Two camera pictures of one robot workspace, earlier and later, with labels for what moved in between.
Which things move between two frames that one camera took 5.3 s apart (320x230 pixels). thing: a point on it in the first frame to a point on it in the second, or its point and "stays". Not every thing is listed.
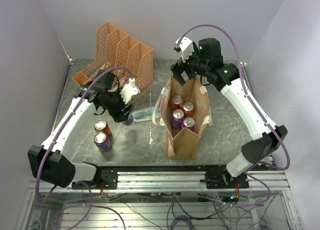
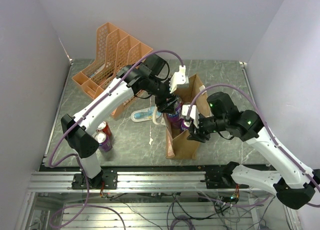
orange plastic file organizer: (117, 51) stays
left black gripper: (118, 115) to (163, 105)
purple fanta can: (188, 122) stays
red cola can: (101, 126) stays
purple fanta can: (103, 142) stays
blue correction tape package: (145, 114) stays
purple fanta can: (129, 120) to (175, 116)
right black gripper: (179, 67) to (198, 134)
